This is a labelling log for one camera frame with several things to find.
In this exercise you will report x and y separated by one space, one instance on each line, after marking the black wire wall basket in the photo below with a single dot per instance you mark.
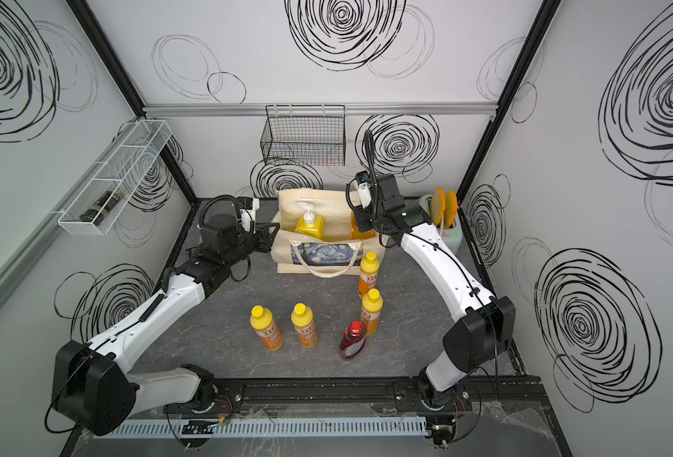
310 134

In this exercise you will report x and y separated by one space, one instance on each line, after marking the yellow pump soap bottle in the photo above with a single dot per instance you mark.
310 223

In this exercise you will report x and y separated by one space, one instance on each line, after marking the amber dish soap bottle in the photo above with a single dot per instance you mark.
362 227

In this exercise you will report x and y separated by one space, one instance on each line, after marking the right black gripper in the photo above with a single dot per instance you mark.
360 213

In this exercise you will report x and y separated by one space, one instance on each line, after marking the grey slotted cable duct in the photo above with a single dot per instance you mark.
191 429

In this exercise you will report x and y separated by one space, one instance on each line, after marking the yellow toast slice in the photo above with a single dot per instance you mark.
437 207

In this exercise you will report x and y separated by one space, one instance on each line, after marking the red liquid bottle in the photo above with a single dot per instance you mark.
353 341

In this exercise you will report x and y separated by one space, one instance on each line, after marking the white wire wall shelf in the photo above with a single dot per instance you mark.
124 167

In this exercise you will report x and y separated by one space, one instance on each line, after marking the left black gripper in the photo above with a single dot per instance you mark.
261 234

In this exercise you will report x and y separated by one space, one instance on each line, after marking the dark bottle in shelf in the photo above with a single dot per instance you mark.
102 207

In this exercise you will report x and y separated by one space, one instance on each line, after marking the cream canvas shopping bag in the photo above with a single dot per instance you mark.
339 251

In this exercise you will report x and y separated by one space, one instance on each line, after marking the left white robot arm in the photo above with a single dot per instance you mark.
93 383

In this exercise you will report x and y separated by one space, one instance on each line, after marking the orange toast slice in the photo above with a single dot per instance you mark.
451 208

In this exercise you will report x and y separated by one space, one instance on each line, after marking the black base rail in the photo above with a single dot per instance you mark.
383 395

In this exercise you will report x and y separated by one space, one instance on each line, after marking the orange bottle yellow cap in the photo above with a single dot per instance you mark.
372 304
263 323
304 323
369 267

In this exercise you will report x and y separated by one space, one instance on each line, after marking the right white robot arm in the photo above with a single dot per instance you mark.
483 324

